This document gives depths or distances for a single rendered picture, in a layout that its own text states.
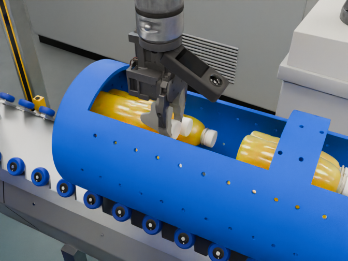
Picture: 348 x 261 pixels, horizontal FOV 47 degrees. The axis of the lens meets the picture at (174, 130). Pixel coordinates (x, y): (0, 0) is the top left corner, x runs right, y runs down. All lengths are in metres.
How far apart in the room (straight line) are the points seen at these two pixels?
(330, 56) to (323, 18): 0.12
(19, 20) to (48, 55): 2.04
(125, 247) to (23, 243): 1.21
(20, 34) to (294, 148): 1.03
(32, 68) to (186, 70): 0.93
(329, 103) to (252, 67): 1.49
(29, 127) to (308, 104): 0.76
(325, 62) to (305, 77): 0.06
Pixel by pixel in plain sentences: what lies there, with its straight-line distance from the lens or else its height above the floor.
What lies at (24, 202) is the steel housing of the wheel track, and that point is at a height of 0.87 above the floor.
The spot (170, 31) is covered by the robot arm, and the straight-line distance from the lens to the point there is 0.62.
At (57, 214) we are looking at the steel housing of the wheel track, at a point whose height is 0.88.
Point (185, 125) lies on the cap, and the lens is 0.81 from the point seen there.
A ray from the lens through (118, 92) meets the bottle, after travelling 0.88.
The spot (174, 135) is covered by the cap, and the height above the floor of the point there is 1.15.
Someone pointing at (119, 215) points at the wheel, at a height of 0.96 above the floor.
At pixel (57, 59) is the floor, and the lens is 3.37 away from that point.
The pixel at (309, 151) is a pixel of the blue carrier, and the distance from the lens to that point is 0.65.
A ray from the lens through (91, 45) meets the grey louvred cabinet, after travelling 3.17.
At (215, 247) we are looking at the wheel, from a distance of 0.81.
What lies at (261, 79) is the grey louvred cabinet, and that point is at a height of 0.30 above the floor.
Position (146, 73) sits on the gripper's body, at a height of 1.29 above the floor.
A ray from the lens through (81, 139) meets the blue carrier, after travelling 0.75.
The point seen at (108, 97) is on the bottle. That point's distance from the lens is 0.81.
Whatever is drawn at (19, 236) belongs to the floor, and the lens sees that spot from 2.13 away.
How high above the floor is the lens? 1.65
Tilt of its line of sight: 41 degrees down
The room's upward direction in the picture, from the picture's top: straight up
